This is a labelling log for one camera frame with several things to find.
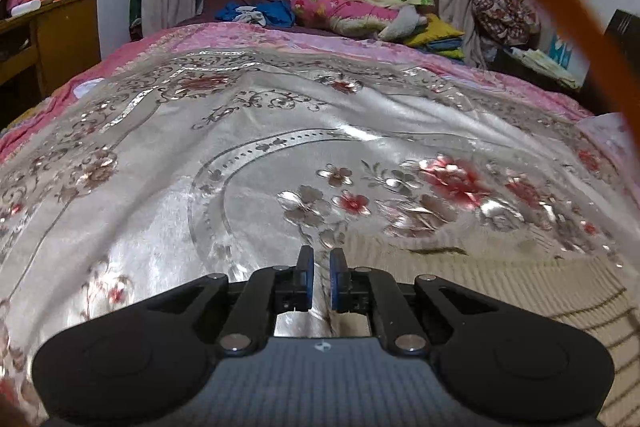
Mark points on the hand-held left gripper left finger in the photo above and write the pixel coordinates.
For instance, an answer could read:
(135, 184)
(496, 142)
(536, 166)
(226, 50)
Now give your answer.
(304, 269)

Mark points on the floral satin bedspread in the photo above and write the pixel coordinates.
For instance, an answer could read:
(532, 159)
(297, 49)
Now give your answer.
(225, 147)

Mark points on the white pillow with red dots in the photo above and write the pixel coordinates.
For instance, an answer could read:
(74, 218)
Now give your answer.
(607, 127)

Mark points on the white fluffy cloth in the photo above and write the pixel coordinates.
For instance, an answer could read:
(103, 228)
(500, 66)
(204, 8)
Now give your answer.
(402, 24)

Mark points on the pink floral folded quilt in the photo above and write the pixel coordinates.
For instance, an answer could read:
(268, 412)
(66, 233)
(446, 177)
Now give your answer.
(350, 9)

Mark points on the wooden cabinet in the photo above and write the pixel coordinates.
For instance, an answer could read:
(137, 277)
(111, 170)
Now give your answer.
(65, 42)

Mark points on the stack of papers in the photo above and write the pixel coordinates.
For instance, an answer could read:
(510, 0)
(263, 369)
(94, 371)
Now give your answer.
(542, 64)

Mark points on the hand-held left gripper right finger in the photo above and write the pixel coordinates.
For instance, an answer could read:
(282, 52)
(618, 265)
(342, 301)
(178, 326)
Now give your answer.
(338, 272)

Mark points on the beige striped knit sweater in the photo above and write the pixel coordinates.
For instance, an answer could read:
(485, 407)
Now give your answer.
(525, 287)

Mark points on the yellow folded cloth stack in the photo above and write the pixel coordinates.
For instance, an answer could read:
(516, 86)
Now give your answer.
(440, 37)

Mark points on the flower print box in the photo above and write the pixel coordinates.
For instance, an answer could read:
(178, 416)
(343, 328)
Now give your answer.
(560, 49)

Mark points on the dark wooden furniture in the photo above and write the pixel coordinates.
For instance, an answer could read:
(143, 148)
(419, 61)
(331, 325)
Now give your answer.
(612, 67)

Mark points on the blue clothes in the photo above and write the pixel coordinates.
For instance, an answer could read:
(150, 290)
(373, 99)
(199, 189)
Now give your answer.
(260, 13)

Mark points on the floral fabric bundle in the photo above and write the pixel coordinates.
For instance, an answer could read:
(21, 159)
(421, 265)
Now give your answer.
(505, 14)

